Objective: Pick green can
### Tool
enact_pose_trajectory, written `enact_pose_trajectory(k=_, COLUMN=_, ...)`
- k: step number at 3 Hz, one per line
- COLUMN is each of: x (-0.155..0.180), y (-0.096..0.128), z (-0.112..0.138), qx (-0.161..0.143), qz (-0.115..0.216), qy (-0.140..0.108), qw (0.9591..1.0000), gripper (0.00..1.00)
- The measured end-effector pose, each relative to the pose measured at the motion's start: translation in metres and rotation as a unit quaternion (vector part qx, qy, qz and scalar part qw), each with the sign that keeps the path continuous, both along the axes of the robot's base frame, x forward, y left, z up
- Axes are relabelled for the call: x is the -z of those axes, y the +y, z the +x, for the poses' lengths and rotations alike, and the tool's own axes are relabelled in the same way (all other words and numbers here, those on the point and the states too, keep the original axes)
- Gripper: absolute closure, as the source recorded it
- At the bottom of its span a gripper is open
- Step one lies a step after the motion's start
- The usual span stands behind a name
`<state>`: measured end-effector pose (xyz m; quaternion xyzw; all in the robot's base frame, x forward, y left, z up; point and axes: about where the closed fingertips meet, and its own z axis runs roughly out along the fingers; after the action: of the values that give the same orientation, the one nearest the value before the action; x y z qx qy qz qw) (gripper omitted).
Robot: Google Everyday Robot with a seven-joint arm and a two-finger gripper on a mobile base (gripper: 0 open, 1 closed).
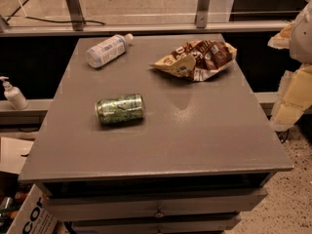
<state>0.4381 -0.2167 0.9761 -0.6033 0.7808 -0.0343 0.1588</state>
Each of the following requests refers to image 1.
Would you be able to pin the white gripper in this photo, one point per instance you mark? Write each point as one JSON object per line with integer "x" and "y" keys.
{"x": 302, "y": 38}

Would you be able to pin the green soda can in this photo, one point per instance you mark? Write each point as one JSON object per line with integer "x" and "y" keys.
{"x": 120, "y": 109}

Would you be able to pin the brown chip bag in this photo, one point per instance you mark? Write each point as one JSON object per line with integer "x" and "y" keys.
{"x": 197, "y": 60}

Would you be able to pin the grey drawer cabinet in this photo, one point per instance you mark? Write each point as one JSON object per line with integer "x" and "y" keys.
{"x": 201, "y": 136}

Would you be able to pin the lower drawer with knob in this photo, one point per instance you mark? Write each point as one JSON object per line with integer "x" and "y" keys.
{"x": 175, "y": 224}

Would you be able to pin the drawer with knob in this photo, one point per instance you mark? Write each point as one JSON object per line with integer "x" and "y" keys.
{"x": 175, "y": 224}
{"x": 156, "y": 205}

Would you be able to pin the clear plastic water bottle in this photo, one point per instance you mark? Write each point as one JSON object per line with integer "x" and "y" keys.
{"x": 108, "y": 50}

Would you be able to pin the upper drawer with knob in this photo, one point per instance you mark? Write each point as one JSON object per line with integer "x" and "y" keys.
{"x": 156, "y": 205}

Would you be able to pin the white pump dispenser bottle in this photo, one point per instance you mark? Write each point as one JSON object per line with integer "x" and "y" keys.
{"x": 13, "y": 95}

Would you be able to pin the brown cardboard flap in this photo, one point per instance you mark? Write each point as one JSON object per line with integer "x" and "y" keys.
{"x": 13, "y": 154}

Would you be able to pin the white printed cardboard box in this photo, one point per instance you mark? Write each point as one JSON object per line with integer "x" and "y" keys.
{"x": 32, "y": 217}

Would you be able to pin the right metal railing post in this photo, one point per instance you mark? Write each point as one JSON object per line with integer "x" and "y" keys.
{"x": 201, "y": 17}

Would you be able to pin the metal railing post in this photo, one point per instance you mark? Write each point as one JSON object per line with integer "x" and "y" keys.
{"x": 201, "y": 17}
{"x": 76, "y": 15}

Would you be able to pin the left metal railing post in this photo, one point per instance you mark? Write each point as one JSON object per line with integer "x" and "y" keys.
{"x": 76, "y": 15}

